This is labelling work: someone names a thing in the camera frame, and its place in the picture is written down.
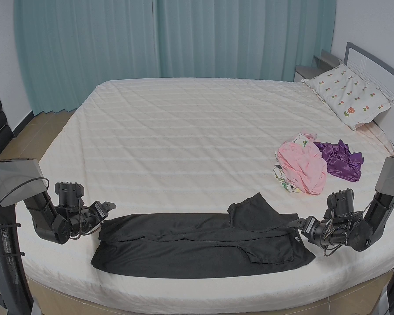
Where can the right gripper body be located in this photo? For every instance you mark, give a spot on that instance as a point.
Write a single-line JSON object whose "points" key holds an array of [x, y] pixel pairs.
{"points": [[315, 231]]}

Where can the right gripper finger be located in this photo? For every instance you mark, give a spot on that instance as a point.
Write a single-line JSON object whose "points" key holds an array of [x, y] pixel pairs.
{"points": [[297, 224]]}

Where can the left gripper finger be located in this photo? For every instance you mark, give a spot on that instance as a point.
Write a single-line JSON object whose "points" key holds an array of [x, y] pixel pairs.
{"points": [[109, 205]]}

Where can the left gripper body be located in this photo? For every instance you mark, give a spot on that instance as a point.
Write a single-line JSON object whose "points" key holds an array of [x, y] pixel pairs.
{"points": [[95, 215]]}

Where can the black T-shirt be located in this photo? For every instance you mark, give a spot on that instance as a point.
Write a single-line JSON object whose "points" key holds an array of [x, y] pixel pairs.
{"points": [[200, 254]]}

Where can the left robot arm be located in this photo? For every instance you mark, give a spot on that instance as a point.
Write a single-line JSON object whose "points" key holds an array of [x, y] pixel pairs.
{"points": [[16, 179]]}

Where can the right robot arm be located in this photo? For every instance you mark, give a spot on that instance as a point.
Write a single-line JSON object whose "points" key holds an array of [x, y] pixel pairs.
{"points": [[381, 208]]}

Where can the white printed garment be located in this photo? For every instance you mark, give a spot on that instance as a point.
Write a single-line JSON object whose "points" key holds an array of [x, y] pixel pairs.
{"points": [[280, 176]]}

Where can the pink garment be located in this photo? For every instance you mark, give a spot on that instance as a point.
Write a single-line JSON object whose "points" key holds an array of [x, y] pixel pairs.
{"points": [[302, 169]]}

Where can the purple garment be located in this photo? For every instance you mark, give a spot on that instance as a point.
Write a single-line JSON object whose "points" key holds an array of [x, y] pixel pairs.
{"points": [[341, 162]]}

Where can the bed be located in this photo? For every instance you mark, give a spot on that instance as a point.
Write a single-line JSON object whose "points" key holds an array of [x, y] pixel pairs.
{"points": [[200, 126]]}

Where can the white printed pillow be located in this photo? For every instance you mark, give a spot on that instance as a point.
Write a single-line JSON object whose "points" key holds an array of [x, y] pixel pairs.
{"points": [[348, 92]]}

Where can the grey bedside table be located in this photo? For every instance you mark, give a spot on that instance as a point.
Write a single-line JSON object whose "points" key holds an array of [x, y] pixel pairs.
{"points": [[303, 72]]}

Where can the blue-green curtain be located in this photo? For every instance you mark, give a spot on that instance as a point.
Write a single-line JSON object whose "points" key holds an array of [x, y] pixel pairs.
{"points": [[85, 44], [249, 28]]}

